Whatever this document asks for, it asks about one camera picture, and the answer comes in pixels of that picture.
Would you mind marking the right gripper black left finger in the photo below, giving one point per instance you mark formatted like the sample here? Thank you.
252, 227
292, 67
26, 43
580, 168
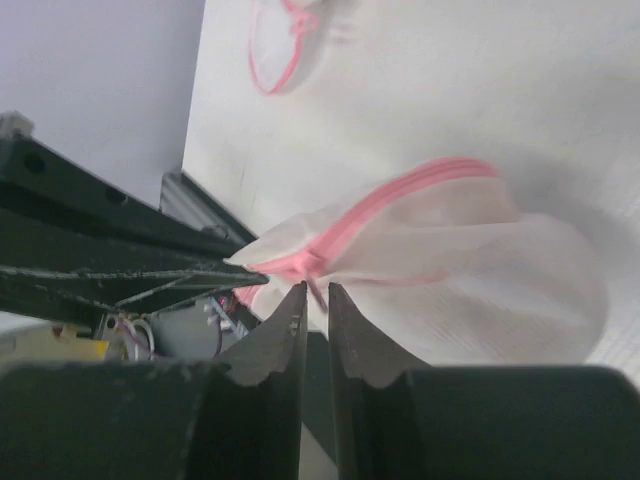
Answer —
237, 416

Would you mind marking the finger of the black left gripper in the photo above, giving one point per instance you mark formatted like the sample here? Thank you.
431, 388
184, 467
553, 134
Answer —
71, 243

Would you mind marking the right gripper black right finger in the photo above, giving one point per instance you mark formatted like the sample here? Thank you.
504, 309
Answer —
397, 417

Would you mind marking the empty white mesh laundry bag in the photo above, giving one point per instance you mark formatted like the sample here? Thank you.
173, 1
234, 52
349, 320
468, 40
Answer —
283, 38

